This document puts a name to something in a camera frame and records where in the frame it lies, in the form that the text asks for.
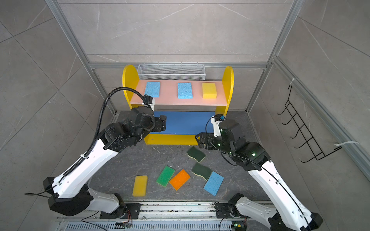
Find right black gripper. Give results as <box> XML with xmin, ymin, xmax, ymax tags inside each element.
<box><xmin>196</xmin><ymin>131</ymin><xmax>236</xmax><ymax>157</ymax></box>

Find dark green sponge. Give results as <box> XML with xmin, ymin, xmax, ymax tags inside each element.
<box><xmin>191</xmin><ymin>163</ymin><xmax>213</xmax><ymax>181</ymax></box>
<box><xmin>187</xmin><ymin>146</ymin><xmax>206</xmax><ymax>163</ymax></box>

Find blue sponge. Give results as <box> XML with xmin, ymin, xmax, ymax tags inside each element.
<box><xmin>145</xmin><ymin>81</ymin><xmax>161</xmax><ymax>98</ymax></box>
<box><xmin>203</xmin><ymin>171</ymin><xmax>224</xmax><ymax>196</ymax></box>
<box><xmin>177</xmin><ymin>82</ymin><xmax>193</xmax><ymax>99</ymax></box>

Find yellow sponge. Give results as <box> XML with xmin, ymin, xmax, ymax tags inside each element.
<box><xmin>202</xmin><ymin>83</ymin><xmax>217</xmax><ymax>99</ymax></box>
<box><xmin>132</xmin><ymin>175</ymin><xmax>148</xmax><ymax>197</ymax></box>

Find bright green sponge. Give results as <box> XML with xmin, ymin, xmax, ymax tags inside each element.
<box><xmin>156</xmin><ymin>166</ymin><xmax>175</xmax><ymax>187</ymax></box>

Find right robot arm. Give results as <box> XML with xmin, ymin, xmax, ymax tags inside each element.
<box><xmin>196</xmin><ymin>114</ymin><xmax>323</xmax><ymax>231</ymax></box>

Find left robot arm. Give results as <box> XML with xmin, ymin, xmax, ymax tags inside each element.
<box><xmin>43</xmin><ymin>106</ymin><xmax>167</xmax><ymax>218</ymax></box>

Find yellow shelf pink blue boards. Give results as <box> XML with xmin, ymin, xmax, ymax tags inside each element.
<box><xmin>122</xmin><ymin>64</ymin><xmax>235</xmax><ymax>146</ymax></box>

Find orange sponge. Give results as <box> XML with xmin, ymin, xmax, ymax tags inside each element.
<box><xmin>169</xmin><ymin>169</ymin><xmax>190</xmax><ymax>191</ymax></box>

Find metal mesh basket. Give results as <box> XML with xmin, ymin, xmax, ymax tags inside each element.
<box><xmin>137</xmin><ymin>64</ymin><xmax>206</xmax><ymax>81</ymax></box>

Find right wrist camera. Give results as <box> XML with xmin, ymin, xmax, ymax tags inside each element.
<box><xmin>211</xmin><ymin>114</ymin><xmax>225</xmax><ymax>137</ymax></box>

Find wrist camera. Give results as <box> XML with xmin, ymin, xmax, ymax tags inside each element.
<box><xmin>143</xmin><ymin>95</ymin><xmax>155</xmax><ymax>111</ymax></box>
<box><xmin>211</xmin><ymin>114</ymin><xmax>225</xmax><ymax>137</ymax></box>

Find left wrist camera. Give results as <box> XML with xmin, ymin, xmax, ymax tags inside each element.
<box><xmin>143</xmin><ymin>95</ymin><xmax>155</xmax><ymax>111</ymax></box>

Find black corrugated cable hose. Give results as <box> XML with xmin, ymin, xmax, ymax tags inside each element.
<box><xmin>62</xmin><ymin>87</ymin><xmax>146</xmax><ymax>177</ymax></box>

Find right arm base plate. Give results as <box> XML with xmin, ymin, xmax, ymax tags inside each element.
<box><xmin>213</xmin><ymin>201</ymin><xmax>240</xmax><ymax>218</ymax></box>

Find aluminium mounting rail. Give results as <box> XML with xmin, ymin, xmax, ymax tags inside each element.
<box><xmin>51</xmin><ymin>201</ymin><xmax>268</xmax><ymax>231</ymax></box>

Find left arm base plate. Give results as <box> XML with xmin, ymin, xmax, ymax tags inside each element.
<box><xmin>99</xmin><ymin>203</ymin><xmax>141</xmax><ymax>219</ymax></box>

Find black wire hook rack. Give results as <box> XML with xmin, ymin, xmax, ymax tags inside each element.
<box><xmin>277</xmin><ymin>85</ymin><xmax>342</xmax><ymax>163</ymax></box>

